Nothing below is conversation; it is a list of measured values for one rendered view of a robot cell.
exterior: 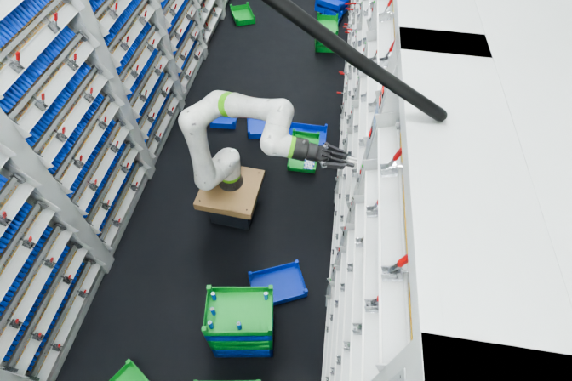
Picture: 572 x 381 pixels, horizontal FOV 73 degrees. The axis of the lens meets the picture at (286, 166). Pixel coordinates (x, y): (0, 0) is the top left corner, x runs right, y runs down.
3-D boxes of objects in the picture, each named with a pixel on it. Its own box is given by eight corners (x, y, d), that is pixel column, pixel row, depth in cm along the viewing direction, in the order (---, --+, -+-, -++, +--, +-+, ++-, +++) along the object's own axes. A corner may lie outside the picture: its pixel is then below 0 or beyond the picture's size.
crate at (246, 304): (203, 336, 169) (201, 331, 162) (208, 291, 181) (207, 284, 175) (272, 336, 169) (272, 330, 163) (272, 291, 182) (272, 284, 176)
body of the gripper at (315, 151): (306, 149, 164) (327, 154, 165) (303, 164, 159) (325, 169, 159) (310, 137, 158) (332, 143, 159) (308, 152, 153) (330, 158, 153)
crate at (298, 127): (284, 145, 293) (285, 138, 287) (288, 127, 305) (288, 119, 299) (324, 150, 291) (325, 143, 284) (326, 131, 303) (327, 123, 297)
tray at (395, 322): (382, 378, 71) (370, 357, 61) (380, 139, 108) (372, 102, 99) (507, 389, 64) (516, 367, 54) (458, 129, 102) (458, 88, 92)
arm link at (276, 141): (257, 152, 163) (256, 152, 152) (264, 123, 162) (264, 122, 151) (289, 160, 164) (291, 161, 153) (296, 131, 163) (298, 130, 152)
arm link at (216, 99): (205, 119, 190) (195, 97, 184) (224, 106, 197) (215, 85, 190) (228, 123, 178) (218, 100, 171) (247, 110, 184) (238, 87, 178)
